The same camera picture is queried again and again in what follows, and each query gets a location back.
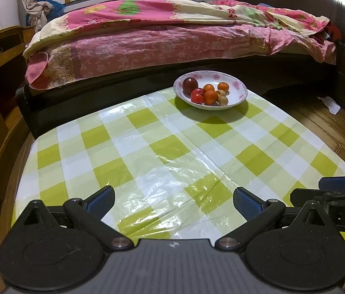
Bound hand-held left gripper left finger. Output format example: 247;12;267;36
12;185;132;251

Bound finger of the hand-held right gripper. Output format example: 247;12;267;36
319;173;345;193
290;188;345;207

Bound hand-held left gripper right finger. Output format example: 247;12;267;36
215;186;335;251

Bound red cherry tomato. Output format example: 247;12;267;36
190;88;206;104

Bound dark red plum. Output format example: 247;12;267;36
182;78;199;96

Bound white floral plate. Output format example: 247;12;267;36
173;71;248;110

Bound white paper scrap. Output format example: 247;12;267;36
317;96;341;114

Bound green checkered tablecloth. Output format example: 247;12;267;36
12;86;345;288

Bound red cloth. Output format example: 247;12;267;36
310;21;343;45

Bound pink floral blanket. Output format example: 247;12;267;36
22;0;337;90

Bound blue cloth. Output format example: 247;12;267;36
36;0;66;19

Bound dark bed frame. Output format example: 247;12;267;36
15;52;338;140

